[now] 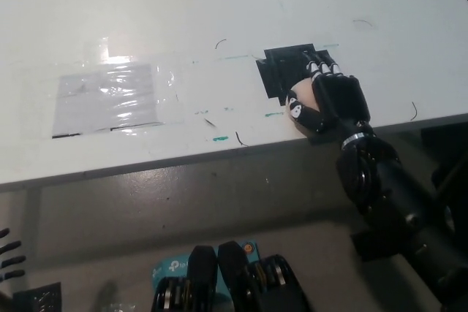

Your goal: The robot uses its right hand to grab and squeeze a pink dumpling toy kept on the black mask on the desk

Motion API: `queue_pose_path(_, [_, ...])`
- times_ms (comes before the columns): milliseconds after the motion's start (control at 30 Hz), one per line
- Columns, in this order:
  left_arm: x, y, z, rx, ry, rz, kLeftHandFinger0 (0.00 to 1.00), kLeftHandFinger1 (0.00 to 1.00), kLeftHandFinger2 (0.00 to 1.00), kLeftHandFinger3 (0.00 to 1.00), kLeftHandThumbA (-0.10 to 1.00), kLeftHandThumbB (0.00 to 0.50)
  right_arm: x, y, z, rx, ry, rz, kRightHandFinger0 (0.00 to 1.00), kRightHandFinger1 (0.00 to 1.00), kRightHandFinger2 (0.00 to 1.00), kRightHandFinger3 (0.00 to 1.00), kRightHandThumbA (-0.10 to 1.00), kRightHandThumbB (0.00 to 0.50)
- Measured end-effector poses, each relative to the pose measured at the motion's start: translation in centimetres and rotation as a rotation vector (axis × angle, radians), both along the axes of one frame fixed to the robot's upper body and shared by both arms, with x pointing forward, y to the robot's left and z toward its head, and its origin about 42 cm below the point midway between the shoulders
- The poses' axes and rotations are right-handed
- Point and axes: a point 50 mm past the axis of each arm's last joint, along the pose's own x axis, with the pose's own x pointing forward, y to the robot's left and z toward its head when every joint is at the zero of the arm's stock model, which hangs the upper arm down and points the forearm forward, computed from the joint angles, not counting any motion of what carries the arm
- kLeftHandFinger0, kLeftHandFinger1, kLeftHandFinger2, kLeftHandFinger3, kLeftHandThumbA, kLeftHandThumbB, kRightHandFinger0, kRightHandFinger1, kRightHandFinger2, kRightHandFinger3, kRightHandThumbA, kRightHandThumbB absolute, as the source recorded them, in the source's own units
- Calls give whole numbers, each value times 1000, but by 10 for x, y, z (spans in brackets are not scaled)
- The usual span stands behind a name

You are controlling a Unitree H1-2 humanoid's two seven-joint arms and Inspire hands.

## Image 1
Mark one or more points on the left robot hand black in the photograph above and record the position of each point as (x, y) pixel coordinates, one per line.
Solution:
(9, 257)

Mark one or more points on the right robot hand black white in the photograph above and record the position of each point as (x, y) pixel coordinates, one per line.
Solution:
(342, 98)

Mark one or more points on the pink dumpling squeeze toy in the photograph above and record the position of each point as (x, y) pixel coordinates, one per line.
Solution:
(303, 92)

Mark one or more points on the black tape mask square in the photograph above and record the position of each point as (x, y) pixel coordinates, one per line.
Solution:
(283, 71)

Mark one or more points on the large black floor tape mark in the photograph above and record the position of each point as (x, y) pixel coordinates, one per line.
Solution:
(38, 299)

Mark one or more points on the clear tape film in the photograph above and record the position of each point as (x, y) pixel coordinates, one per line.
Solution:
(166, 78)

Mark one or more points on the clear plastic taped sheet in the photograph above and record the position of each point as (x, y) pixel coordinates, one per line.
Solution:
(104, 100)

